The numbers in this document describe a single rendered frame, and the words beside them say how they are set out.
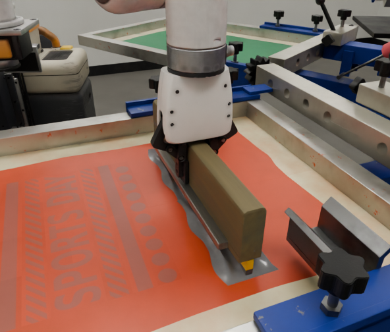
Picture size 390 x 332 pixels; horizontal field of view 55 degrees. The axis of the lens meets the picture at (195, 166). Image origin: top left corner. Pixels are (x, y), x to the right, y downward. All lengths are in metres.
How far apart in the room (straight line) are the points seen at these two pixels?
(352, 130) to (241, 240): 0.35
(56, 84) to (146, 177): 0.97
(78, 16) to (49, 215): 3.80
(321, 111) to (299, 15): 4.58
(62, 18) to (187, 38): 3.87
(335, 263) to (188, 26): 0.29
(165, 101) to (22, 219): 0.27
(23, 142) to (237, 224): 0.48
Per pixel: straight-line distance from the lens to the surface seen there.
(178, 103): 0.49
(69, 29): 4.33
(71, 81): 1.54
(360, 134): 0.70
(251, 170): 0.67
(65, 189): 0.65
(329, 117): 0.77
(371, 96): 0.75
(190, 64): 0.47
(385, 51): 1.15
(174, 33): 0.47
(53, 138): 0.78
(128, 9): 0.49
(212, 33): 0.46
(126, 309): 0.45
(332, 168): 0.66
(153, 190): 0.62
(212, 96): 0.50
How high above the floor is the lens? 1.30
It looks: 31 degrees down
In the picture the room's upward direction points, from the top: straight up
